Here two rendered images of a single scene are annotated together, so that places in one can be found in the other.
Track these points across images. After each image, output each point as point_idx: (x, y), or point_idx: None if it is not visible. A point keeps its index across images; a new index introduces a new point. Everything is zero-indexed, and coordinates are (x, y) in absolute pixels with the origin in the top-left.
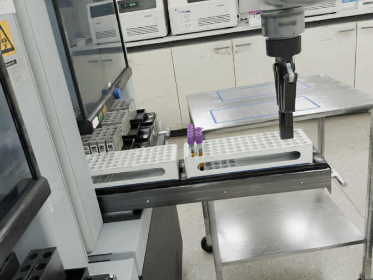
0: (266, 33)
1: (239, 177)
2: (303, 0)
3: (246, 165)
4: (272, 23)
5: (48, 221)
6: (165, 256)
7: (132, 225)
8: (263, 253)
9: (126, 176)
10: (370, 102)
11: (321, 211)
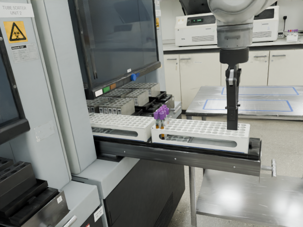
0: (217, 44)
1: (187, 150)
2: (218, 17)
3: (198, 143)
4: (221, 36)
5: (33, 147)
6: (149, 193)
7: (111, 165)
8: (230, 215)
9: (120, 132)
10: None
11: (294, 198)
